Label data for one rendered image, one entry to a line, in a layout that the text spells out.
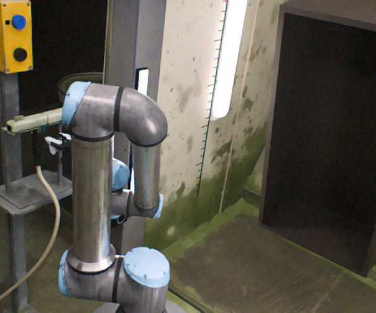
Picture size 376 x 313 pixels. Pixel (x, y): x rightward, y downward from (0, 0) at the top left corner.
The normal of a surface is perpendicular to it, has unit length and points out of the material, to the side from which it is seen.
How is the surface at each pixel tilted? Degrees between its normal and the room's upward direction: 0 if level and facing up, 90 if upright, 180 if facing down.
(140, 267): 5
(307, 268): 0
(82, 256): 95
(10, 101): 90
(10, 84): 90
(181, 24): 90
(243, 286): 0
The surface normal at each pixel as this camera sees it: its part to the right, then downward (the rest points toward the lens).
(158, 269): 0.20, -0.87
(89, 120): 0.00, 0.57
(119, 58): -0.62, 0.29
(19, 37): 0.78, 0.36
